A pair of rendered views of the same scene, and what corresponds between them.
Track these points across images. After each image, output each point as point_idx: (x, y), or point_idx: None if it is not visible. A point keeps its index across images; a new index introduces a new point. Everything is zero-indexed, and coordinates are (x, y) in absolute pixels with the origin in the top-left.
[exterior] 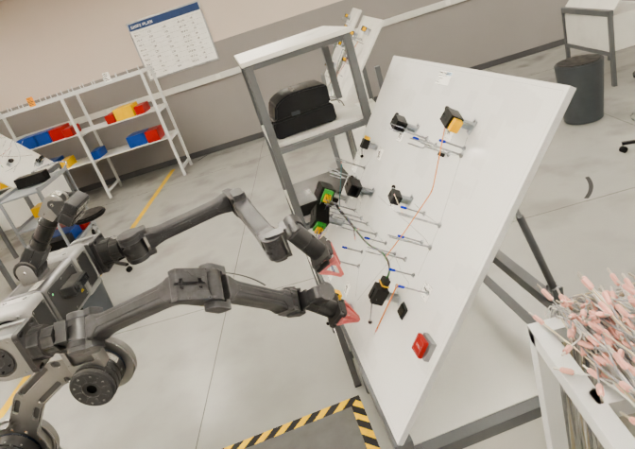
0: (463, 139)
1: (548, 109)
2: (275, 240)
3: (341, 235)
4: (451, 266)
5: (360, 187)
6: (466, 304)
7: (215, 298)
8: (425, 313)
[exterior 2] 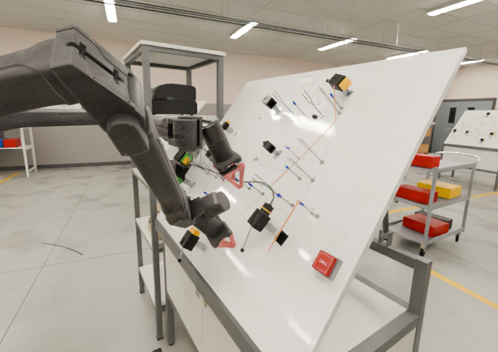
0: (339, 104)
1: (444, 64)
2: (192, 121)
3: (190, 193)
4: (347, 188)
5: None
6: (380, 217)
7: (137, 111)
8: (317, 234)
